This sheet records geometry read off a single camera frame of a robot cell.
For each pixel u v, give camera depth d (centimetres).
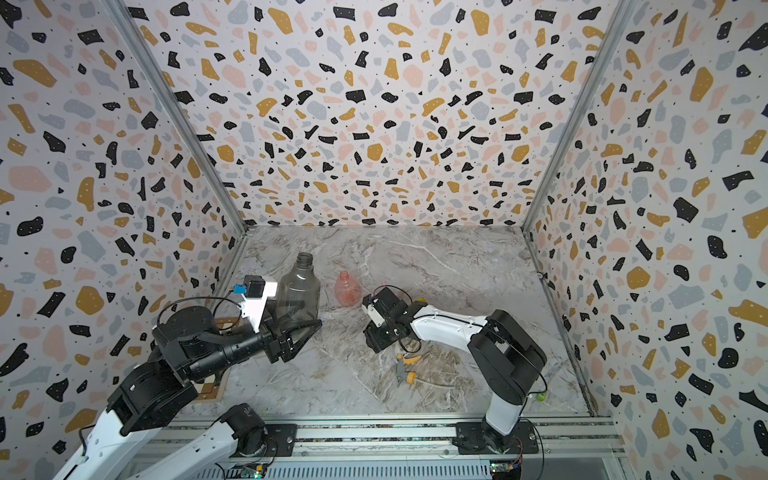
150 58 76
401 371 84
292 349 51
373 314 81
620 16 72
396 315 70
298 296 51
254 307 49
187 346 41
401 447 73
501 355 46
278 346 50
